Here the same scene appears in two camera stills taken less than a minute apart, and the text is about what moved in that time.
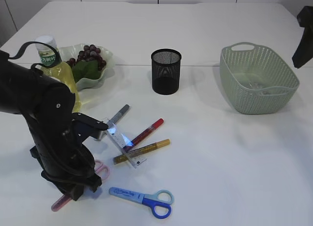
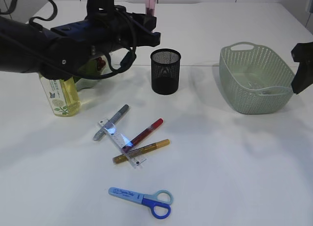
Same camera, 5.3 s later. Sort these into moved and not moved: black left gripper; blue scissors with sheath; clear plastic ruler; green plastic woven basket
Moved: black left gripper
Not moved: green plastic woven basket; clear plastic ruler; blue scissors with sheath
